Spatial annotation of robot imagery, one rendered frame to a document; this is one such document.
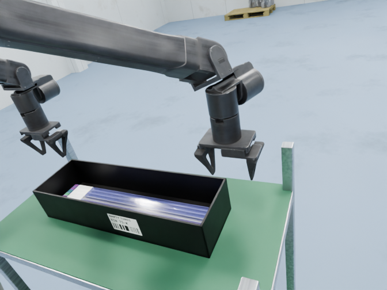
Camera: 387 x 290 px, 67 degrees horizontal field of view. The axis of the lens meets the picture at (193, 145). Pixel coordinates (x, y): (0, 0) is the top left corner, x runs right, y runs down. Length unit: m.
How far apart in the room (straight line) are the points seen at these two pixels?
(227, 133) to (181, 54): 0.17
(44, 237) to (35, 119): 0.36
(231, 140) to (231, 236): 0.31
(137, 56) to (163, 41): 0.05
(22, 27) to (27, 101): 0.49
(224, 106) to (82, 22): 0.26
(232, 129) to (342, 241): 1.57
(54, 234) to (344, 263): 1.52
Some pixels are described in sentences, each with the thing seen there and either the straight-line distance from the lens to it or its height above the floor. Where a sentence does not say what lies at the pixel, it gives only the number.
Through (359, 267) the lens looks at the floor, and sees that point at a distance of 1.95.
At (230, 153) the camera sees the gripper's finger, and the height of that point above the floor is 1.23.
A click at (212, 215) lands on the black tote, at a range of 0.72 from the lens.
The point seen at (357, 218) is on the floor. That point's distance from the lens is 2.19.
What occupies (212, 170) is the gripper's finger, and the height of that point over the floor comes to 1.16.
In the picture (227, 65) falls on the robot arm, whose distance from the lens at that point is 0.53.
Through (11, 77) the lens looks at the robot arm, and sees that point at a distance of 0.86.
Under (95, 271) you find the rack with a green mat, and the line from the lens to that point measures 0.84.
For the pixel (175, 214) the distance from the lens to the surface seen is 0.81.
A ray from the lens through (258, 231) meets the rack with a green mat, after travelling 0.79.
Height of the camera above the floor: 1.55
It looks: 31 degrees down
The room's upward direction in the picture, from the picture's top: 13 degrees counter-clockwise
